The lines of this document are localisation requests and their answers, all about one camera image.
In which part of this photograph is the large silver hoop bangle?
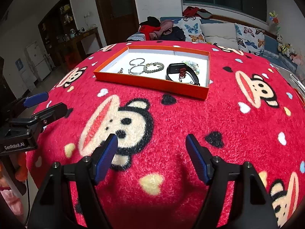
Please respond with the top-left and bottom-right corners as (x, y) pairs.
(128, 65), (147, 75)

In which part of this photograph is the iridescent bead bracelet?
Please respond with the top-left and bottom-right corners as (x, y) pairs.
(182, 60), (200, 75)

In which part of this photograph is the green jade bead bracelet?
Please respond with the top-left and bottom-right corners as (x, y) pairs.
(143, 61), (165, 74)

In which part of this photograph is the white refrigerator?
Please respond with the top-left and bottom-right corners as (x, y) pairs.
(24, 41), (51, 82)

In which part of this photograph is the red monkey print blanket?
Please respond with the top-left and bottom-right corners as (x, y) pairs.
(26, 41), (304, 228)

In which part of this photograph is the dark wooden side table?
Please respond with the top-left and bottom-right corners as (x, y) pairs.
(61, 27), (102, 61)

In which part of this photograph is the dark shelf cabinet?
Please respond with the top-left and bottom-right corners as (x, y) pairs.
(38, 0), (76, 54)

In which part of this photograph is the orange shallow box tray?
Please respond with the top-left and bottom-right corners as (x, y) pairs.
(91, 41), (211, 100)

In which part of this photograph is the small silver bangle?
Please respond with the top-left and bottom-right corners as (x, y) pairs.
(129, 58), (145, 66)

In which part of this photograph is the black smart band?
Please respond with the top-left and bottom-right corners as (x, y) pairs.
(165, 63), (200, 86)

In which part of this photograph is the plain beige pillow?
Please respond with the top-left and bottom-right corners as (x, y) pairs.
(201, 23), (239, 50)

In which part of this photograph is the pile of clothes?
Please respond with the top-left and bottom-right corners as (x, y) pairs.
(138, 16), (186, 41)

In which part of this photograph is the dark wooden door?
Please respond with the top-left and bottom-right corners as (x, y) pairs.
(95, 0), (139, 45)

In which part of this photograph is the right butterfly pillow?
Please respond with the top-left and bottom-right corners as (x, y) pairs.
(234, 23), (265, 56)

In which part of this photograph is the butterfly pillow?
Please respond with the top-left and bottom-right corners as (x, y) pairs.
(234, 23), (265, 56)
(177, 17), (205, 43)

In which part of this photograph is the blue sofa bed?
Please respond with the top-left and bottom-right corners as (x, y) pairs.
(127, 17), (298, 73)

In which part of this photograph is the left butterfly pillow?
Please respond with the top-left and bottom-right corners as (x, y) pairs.
(177, 17), (205, 43)

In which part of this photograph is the plush toys pile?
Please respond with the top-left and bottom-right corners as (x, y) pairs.
(277, 34), (304, 65)

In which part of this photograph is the red cloth on sill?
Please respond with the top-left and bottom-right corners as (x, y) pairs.
(182, 6), (213, 19)

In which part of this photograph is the colourful toy flower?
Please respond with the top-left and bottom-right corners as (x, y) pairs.
(269, 11), (281, 34)

